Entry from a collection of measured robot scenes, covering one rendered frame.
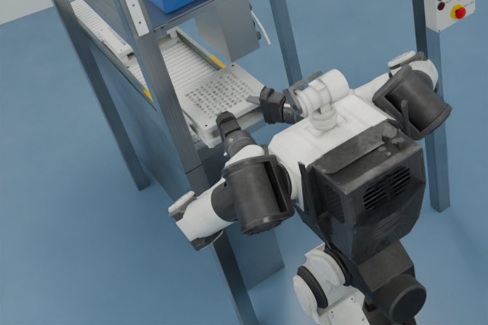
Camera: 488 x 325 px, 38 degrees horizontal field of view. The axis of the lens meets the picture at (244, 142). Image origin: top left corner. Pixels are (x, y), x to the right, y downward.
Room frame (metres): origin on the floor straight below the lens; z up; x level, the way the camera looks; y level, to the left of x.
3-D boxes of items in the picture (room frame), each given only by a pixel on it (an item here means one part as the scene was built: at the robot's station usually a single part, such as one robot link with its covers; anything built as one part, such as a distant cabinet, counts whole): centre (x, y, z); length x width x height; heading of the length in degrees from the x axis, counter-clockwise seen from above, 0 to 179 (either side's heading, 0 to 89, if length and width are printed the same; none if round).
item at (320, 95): (1.23, -0.19, 1.38); 0.10 x 0.07 x 0.09; 110
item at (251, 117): (1.82, 0.03, 1.00); 0.24 x 0.24 x 0.02; 20
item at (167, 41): (2.52, 0.28, 0.94); 0.24 x 0.24 x 0.02; 20
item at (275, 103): (1.68, -0.14, 1.05); 0.12 x 0.10 x 0.13; 52
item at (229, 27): (1.98, -0.05, 1.23); 0.22 x 0.11 x 0.20; 20
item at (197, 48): (2.52, 0.13, 0.94); 1.32 x 0.02 x 0.03; 20
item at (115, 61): (2.43, 0.39, 0.94); 1.32 x 0.02 x 0.03; 20
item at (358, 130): (1.17, -0.20, 1.18); 0.34 x 0.30 x 0.36; 110
